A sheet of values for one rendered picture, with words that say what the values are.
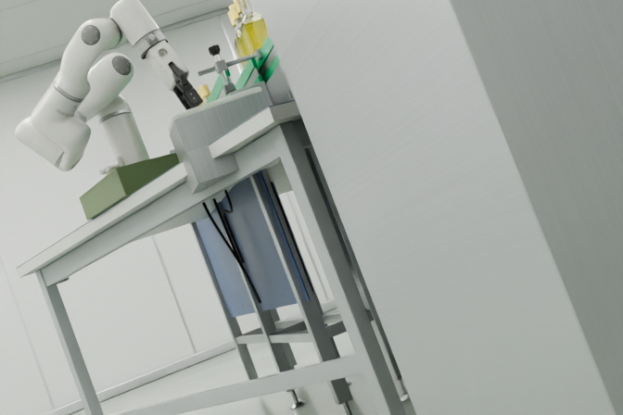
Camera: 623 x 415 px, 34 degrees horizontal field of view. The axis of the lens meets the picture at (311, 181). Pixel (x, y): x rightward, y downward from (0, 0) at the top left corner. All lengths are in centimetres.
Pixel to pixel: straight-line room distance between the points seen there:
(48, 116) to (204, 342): 606
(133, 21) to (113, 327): 615
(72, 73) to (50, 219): 607
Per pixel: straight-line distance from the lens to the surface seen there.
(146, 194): 262
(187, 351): 847
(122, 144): 281
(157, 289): 846
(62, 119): 254
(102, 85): 275
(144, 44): 242
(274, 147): 221
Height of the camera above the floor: 41
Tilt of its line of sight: 4 degrees up
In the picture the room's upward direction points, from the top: 21 degrees counter-clockwise
